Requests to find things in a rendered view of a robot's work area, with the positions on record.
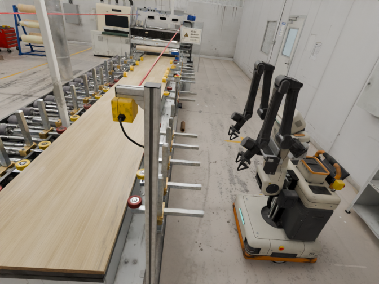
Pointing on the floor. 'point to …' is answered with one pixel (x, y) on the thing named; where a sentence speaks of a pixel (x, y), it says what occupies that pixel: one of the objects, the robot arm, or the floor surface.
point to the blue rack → (25, 34)
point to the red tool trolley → (8, 38)
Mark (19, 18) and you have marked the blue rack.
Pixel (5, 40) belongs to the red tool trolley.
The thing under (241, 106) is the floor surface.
